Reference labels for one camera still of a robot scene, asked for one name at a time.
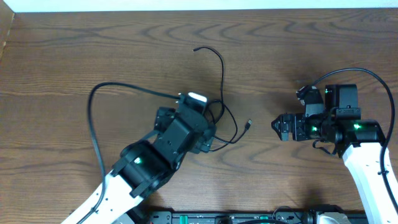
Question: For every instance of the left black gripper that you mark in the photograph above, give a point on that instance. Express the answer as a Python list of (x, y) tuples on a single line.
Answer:
[(168, 116)]

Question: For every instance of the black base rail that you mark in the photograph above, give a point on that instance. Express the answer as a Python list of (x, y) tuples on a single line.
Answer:
[(285, 214)]

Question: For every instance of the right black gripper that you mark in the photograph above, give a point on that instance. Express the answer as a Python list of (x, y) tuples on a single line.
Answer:
[(297, 119)]

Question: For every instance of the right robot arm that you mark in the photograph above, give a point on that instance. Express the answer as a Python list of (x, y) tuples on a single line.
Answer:
[(335, 117)]

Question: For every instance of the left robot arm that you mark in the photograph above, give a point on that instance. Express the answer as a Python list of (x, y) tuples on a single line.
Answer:
[(147, 165)]

